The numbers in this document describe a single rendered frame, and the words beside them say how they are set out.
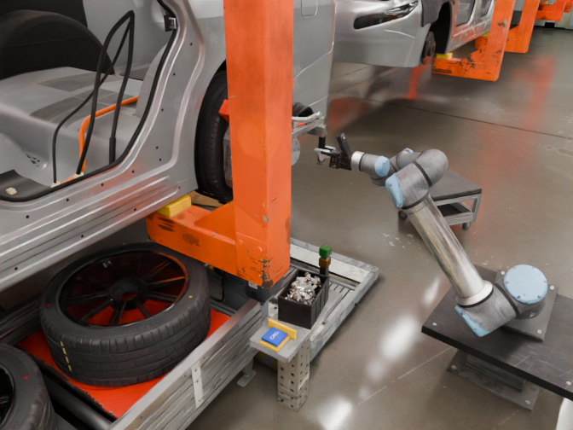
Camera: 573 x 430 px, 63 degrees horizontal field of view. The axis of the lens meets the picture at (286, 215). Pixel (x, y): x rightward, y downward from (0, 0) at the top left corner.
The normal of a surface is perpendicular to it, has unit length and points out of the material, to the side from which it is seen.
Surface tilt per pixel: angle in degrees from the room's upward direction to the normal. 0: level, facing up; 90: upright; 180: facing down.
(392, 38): 91
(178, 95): 90
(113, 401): 0
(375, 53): 108
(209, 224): 90
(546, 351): 0
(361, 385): 0
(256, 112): 90
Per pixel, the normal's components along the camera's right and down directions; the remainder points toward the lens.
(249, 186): -0.54, 0.40
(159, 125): 0.84, 0.27
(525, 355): 0.01, -0.87
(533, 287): -0.27, -0.41
